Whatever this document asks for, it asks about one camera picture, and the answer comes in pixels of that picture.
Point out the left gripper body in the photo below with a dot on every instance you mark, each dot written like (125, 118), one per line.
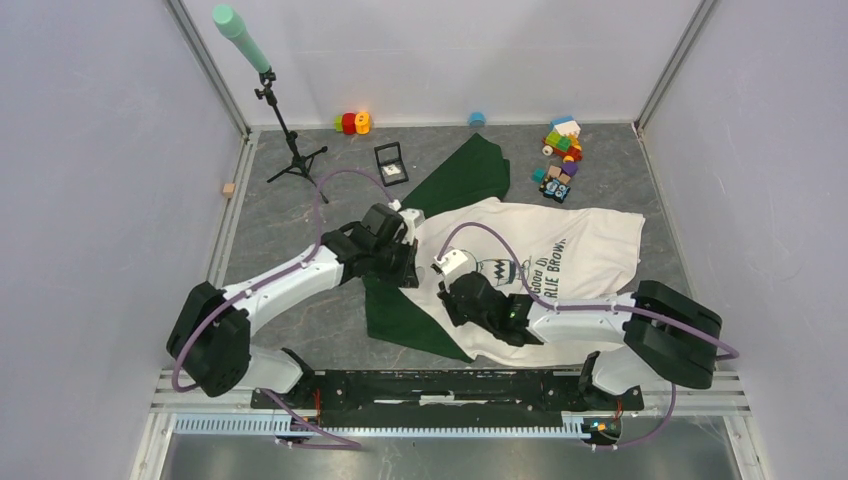
(393, 261)

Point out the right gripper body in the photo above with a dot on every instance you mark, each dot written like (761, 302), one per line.
(457, 315)

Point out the black clear brooch case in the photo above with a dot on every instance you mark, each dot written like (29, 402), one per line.
(390, 165)

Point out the white and green t-shirt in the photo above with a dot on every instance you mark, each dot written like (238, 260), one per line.
(564, 254)

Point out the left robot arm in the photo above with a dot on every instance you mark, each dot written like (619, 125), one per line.
(211, 342)

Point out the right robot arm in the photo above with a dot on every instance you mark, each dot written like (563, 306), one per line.
(656, 332)

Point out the black tripod stand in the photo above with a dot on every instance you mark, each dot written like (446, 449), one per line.
(300, 165)

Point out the black blue patterned block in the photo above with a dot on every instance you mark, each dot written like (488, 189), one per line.
(555, 190)

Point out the teal cube block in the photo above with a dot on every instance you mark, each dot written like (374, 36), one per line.
(538, 175)

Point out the red cylinder toy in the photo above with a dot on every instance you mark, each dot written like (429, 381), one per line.
(348, 123)

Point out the blue cylinder toy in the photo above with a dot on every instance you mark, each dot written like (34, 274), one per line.
(476, 119)

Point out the purple cube block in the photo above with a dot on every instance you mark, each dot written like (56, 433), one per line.
(570, 168)

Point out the small wooden cube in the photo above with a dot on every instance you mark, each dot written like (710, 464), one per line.
(228, 190)

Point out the colourful brick toy train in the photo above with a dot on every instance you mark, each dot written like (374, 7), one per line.
(566, 146)

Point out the white blue brick block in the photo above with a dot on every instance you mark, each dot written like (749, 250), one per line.
(566, 126)

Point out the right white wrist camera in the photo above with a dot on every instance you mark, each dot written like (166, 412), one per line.
(452, 264)

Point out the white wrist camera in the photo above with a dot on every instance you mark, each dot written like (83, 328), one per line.
(452, 264)
(412, 219)

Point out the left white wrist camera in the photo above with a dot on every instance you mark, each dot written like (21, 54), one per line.
(412, 219)

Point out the orange ring toy block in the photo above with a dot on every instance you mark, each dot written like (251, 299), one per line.
(362, 123)

